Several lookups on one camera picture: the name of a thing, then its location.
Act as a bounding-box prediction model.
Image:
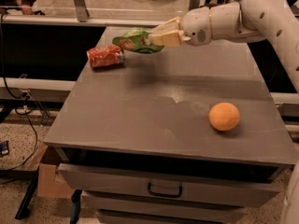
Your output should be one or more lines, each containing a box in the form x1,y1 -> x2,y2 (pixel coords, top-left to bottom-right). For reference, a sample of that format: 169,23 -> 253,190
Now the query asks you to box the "metal railing frame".
3,0 -> 201,27

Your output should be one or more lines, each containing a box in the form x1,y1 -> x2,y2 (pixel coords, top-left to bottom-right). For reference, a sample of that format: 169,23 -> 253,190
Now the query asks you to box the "black drawer handle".
148,182 -> 183,199

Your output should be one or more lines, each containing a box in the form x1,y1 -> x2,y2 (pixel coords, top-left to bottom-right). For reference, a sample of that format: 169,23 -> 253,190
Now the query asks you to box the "cardboard box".
32,144 -> 74,199

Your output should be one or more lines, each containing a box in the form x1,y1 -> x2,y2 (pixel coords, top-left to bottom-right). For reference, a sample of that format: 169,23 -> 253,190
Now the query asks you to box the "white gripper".
149,7 -> 211,47

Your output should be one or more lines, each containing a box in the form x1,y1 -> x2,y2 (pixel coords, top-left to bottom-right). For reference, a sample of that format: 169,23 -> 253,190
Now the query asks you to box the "green rice chip bag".
112,27 -> 164,54

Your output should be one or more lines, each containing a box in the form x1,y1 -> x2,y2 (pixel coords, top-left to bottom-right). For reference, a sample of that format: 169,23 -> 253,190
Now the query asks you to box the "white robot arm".
149,0 -> 299,91

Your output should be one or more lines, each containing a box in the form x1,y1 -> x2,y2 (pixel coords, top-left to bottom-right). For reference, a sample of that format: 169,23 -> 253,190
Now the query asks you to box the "grey middle drawer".
82,191 -> 245,224

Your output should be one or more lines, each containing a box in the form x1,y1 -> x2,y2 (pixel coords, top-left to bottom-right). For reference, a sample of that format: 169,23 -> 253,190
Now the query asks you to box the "black cable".
0,12 -> 39,173

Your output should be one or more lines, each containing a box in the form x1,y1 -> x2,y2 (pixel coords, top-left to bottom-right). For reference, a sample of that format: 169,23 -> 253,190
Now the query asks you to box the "orange fruit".
208,103 -> 240,132

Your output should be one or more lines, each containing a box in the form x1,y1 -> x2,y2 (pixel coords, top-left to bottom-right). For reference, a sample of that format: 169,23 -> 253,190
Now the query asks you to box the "grey drawer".
58,163 -> 278,207
82,191 -> 245,224
95,210 -> 219,224

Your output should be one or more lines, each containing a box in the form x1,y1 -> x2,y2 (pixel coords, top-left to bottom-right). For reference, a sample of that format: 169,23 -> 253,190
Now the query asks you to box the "crushed red coke can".
87,45 -> 125,68

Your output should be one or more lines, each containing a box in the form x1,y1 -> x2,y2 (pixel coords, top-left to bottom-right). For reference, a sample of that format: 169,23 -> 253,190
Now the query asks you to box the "grey bottom drawer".
95,210 -> 219,224

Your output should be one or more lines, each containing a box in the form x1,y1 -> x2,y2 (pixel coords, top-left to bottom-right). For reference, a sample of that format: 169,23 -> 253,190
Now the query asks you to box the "grey top drawer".
58,163 -> 278,207

